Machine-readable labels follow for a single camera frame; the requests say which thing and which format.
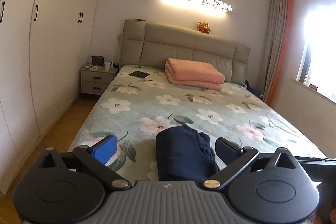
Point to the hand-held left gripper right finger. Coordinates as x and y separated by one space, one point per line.
225 150

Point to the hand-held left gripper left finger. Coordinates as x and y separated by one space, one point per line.
105 148

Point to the navy blue garment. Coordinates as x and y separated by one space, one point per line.
181 153

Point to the floral green bed sheet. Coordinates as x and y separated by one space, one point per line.
210 98

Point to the beige nightstand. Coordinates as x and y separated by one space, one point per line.
97 82

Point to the black tablet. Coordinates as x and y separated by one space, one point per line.
139 74

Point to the white plastic cup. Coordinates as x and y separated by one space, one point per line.
107 66

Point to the small black object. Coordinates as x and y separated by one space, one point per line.
115 65

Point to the pink folded blanket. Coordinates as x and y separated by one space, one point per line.
194 71

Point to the small red object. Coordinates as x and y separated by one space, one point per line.
313 86

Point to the dark patterned pouch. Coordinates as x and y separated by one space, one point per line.
96 60

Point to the white wardrobe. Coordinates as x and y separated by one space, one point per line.
52 56

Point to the beige upholstered bed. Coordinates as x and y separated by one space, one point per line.
183 48

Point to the grey curtain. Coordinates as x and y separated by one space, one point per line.
275 43

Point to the orange curtain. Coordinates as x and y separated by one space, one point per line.
284 43

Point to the orange plush toy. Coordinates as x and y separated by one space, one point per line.
203 27

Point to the window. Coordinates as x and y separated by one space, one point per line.
320 43

